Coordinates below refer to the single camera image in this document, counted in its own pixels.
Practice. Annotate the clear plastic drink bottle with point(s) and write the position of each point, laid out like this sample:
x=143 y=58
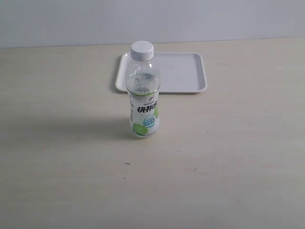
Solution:
x=143 y=84

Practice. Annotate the white bottle cap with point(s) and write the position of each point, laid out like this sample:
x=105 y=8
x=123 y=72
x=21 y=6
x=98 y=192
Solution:
x=142 y=51

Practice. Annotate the white plastic tray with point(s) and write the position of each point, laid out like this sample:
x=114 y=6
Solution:
x=180 y=72

